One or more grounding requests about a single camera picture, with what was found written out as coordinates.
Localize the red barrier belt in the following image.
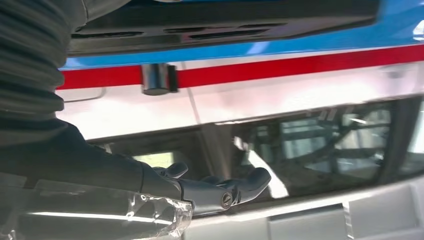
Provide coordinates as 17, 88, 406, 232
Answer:
55, 64, 144, 91
177, 43, 424, 90

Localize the black barrier stanchion post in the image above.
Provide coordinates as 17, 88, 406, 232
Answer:
140, 62, 180, 97

